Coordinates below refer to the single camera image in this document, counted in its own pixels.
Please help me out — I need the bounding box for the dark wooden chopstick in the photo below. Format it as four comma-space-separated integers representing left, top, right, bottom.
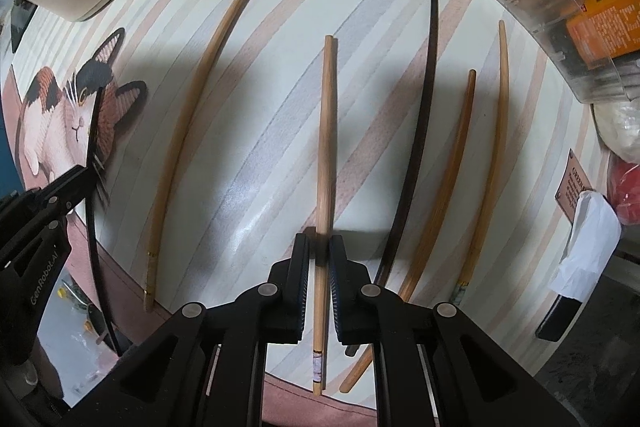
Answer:
372, 0, 441, 293
82, 84, 123, 356

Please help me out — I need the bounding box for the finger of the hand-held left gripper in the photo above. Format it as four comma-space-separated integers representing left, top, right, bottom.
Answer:
0, 163, 104, 239

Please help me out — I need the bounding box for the plastic bag of white powder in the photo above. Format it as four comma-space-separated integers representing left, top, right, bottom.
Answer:
592, 97, 640, 164

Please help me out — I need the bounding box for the brown card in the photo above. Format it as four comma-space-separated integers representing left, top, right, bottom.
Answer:
554, 148, 594, 226

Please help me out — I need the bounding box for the blue kitchen cabinet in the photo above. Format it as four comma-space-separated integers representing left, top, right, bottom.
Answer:
0, 117, 20, 190

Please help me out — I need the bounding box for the striped cat-print table mat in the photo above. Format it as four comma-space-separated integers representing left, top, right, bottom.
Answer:
0, 0, 621, 413

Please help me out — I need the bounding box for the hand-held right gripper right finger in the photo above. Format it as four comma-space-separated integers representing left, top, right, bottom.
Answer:
327, 234, 587, 427

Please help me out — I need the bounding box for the black phone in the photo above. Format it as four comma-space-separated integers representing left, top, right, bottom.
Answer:
535, 294, 584, 343

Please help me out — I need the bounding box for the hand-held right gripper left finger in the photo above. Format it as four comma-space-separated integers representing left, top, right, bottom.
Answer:
70, 232, 312, 427

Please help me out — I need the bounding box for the white paper tissue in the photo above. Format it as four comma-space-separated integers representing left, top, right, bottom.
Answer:
550, 189, 623, 301

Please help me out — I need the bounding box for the red plastic bag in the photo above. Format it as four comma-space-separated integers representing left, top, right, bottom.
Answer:
607, 157, 640, 226

